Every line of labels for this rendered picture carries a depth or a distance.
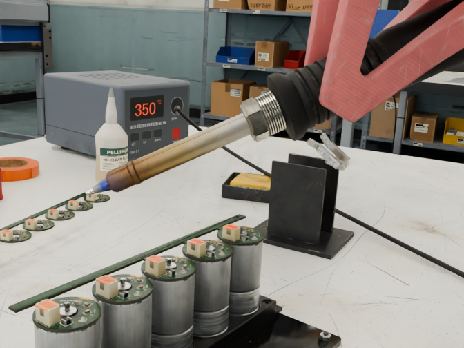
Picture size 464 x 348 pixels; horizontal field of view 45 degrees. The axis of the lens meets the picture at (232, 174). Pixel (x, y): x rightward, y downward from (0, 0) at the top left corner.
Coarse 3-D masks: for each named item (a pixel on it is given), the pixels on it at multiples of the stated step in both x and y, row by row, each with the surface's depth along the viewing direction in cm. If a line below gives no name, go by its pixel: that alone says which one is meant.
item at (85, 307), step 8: (72, 296) 23; (72, 304) 22; (80, 304) 22; (88, 304) 22; (96, 304) 22; (80, 312) 21; (88, 312) 21; (96, 312) 21; (32, 320) 21; (64, 320) 20; (72, 320) 21; (88, 320) 21; (96, 320) 21; (40, 328) 20; (48, 328) 20; (56, 328) 20; (64, 328) 20; (72, 328) 20; (80, 328) 20
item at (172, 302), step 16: (160, 288) 25; (176, 288) 25; (192, 288) 26; (160, 304) 25; (176, 304) 25; (192, 304) 26; (160, 320) 25; (176, 320) 25; (192, 320) 26; (160, 336) 25; (176, 336) 25; (192, 336) 26
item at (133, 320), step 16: (128, 288) 23; (112, 304) 22; (128, 304) 23; (144, 304) 23; (112, 320) 23; (128, 320) 23; (144, 320) 23; (112, 336) 23; (128, 336) 23; (144, 336) 23
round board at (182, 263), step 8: (160, 256) 27; (168, 256) 27; (176, 256) 27; (144, 264) 26; (176, 264) 26; (184, 264) 26; (192, 264) 26; (144, 272) 25; (168, 272) 25; (176, 272) 25; (192, 272) 25; (160, 280) 25; (168, 280) 25; (176, 280) 25
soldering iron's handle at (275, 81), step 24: (456, 0) 20; (408, 24) 19; (432, 24) 19; (384, 48) 19; (288, 72) 20; (312, 72) 19; (432, 72) 19; (288, 96) 19; (312, 96) 19; (288, 120) 19; (312, 120) 19
